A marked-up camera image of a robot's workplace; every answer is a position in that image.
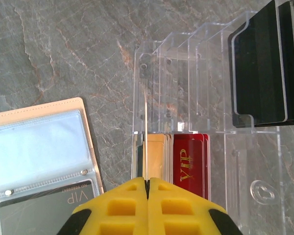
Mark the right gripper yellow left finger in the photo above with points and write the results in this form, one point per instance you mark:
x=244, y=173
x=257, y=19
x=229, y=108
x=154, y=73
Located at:
x=122, y=210

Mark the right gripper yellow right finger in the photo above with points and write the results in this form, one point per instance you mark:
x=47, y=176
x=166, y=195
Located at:
x=176, y=210

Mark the single gold card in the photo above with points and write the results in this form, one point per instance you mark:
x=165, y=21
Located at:
x=145, y=147

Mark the clear acrylic card stand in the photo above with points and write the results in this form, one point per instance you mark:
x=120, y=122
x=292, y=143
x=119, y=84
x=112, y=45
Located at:
x=210, y=85

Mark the beige leather card holder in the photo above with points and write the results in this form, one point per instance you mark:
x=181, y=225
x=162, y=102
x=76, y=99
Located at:
x=39, y=110

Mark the red VIP card stack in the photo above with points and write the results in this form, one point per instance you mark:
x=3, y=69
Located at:
x=186, y=166

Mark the gold card stack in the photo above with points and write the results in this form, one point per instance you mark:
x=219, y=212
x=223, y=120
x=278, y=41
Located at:
x=159, y=156

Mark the dark grey VIP card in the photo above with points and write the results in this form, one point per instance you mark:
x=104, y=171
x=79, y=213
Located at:
x=39, y=210

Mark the black card stack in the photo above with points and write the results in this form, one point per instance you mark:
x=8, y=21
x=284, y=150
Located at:
x=259, y=73

